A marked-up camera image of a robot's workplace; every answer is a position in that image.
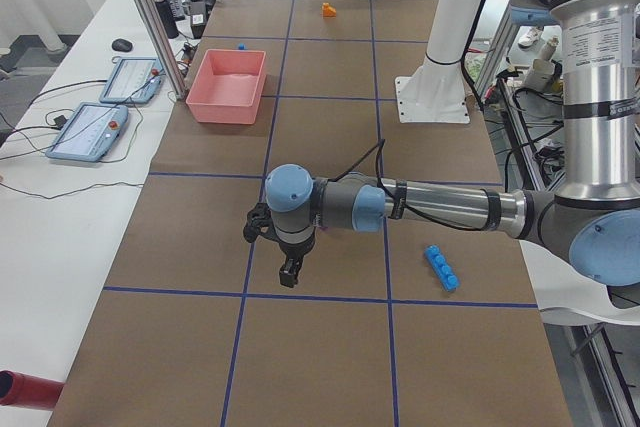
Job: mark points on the pink plastic box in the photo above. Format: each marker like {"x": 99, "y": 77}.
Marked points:
{"x": 228, "y": 86}

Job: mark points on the black bottle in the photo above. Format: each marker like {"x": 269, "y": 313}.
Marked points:
{"x": 167, "y": 19}

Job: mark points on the red cylinder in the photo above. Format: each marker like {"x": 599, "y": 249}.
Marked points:
{"x": 26, "y": 391}

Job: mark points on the aluminium frame post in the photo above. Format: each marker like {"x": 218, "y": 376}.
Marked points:
{"x": 152, "y": 21}

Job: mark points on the orange block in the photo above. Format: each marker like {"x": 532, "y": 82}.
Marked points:
{"x": 328, "y": 11}

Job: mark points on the teach pendant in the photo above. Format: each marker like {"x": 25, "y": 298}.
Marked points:
{"x": 89, "y": 133}
{"x": 134, "y": 80}

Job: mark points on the black computer mouse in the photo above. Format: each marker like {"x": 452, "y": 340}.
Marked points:
{"x": 122, "y": 45}

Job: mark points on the white camera stand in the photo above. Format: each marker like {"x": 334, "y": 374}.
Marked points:
{"x": 435, "y": 92}

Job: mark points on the black power adapter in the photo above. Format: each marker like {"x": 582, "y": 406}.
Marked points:
{"x": 198, "y": 18}

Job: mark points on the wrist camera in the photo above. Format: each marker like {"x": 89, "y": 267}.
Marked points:
{"x": 259, "y": 224}

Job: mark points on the near teach pendant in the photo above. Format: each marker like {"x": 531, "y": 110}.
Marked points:
{"x": 89, "y": 133}

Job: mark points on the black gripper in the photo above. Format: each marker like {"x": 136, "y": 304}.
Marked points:
{"x": 294, "y": 250}

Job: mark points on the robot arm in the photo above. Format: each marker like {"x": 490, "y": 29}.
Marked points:
{"x": 591, "y": 221}

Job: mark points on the long blue block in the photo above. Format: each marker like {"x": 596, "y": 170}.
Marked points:
{"x": 444, "y": 272}

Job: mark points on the far teach pendant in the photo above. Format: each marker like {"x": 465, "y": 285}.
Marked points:
{"x": 134, "y": 80}

